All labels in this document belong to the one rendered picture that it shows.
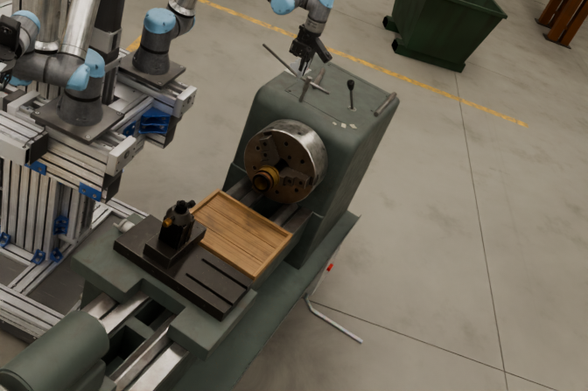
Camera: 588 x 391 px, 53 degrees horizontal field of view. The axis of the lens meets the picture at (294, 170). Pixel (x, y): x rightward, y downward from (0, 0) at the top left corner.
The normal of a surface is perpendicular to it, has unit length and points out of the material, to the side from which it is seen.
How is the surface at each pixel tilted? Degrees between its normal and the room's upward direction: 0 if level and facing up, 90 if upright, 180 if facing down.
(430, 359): 0
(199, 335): 0
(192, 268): 0
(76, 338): 19
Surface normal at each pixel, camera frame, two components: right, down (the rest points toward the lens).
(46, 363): 0.48, -0.66
